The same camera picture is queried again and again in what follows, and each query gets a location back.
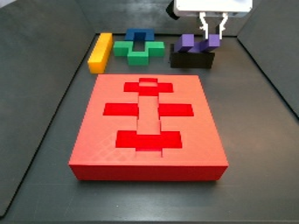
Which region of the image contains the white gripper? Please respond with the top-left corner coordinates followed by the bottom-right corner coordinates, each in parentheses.
top-left (172, 0), bottom-right (252, 39)

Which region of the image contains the purple U-shaped block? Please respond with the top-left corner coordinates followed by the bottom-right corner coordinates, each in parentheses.
top-left (174, 34), bottom-right (220, 53)

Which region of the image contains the black angle fixture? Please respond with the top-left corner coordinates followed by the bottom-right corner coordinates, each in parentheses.
top-left (170, 45), bottom-right (215, 69)

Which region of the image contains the red board with cutouts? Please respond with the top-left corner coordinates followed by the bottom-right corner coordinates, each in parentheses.
top-left (69, 74), bottom-right (230, 181)

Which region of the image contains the blue U-shaped block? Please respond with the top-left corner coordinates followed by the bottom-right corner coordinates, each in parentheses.
top-left (126, 28), bottom-right (155, 41)

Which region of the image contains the green cross-shaped block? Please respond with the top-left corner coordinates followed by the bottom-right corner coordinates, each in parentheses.
top-left (114, 41), bottom-right (164, 66)

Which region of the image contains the yellow long bar block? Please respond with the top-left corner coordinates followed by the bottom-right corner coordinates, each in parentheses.
top-left (88, 33), bottom-right (112, 74)

